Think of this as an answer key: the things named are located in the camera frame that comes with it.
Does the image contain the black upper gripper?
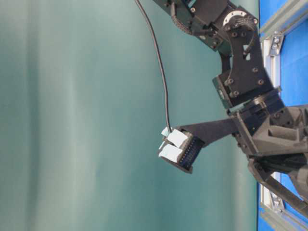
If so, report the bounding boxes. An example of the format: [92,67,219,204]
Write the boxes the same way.
[226,90,308,214]

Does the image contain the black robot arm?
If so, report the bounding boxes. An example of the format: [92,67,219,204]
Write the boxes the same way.
[157,0,308,216]

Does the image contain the silver lower corner bracket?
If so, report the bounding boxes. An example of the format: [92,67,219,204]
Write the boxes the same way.
[269,191,284,212]

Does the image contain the silver corner bracket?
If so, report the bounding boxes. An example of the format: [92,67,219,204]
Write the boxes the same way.
[269,191,284,212]
[269,34,284,56]

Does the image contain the aluminium frame lower rail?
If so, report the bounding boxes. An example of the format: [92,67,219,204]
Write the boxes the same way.
[259,203,308,231]

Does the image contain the wrist camera with white tape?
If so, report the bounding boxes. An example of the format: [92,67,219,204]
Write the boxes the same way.
[158,127,204,174]

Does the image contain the aluminium frame vertical rail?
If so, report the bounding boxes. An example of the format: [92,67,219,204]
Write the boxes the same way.
[261,39,277,87]

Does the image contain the silver upper corner bracket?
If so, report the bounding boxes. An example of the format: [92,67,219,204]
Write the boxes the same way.
[269,34,284,56]

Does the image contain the aluminium frame upper rail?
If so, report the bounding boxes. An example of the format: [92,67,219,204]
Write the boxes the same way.
[260,0,308,41]

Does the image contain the black camera cable upper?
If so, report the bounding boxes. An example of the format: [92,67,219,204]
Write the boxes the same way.
[133,0,173,134]

